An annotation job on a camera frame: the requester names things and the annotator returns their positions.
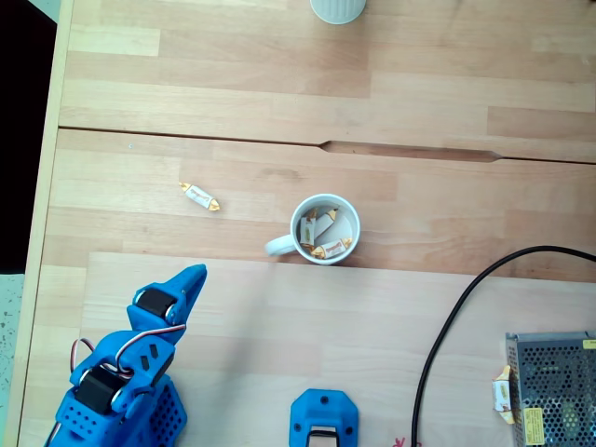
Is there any white ribbed cup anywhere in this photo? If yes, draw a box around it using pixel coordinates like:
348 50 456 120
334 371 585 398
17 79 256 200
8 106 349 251
309 0 367 25

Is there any metal mesh power supply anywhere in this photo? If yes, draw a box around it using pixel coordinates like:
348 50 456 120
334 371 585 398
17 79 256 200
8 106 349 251
505 329 596 447

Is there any white gold sweet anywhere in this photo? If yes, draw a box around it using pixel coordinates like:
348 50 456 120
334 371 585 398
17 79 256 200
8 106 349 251
491 365 517 426
299 208 319 251
315 208 341 238
178 181 223 213
308 236 354 260

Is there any red white black servo wire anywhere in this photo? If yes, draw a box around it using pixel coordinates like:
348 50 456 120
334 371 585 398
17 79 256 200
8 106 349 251
115 324 187 378
70 338 97 373

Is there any light wooden base board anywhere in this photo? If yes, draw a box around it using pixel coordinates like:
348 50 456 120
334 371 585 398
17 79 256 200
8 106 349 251
76 251 596 447

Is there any blue printed post mount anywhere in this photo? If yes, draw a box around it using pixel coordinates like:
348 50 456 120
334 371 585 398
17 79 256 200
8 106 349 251
289 388 360 447

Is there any white ceramic mug black lettering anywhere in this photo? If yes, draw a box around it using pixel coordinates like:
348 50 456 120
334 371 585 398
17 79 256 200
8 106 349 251
264 193 362 266

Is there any thick black power cable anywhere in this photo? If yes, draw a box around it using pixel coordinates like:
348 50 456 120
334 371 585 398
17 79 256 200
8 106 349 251
411 245 596 447

